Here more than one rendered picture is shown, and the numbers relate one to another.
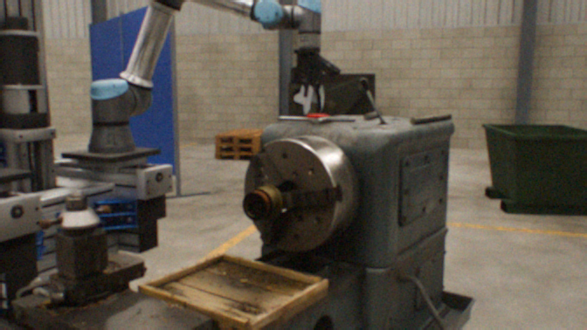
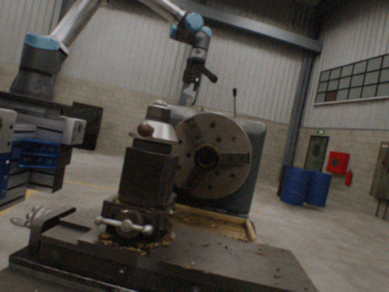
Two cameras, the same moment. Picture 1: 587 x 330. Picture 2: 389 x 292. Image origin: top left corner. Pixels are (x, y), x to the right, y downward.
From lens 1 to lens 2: 0.87 m
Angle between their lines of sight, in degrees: 30
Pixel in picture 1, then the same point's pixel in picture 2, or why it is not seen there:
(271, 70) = not seen: hidden behind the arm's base
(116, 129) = (45, 78)
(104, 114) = (37, 62)
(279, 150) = (207, 120)
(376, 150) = (260, 133)
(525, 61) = not seen: hidden behind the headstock
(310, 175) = (233, 142)
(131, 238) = (45, 179)
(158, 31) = (89, 13)
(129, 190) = (53, 134)
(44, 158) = not seen: outside the picture
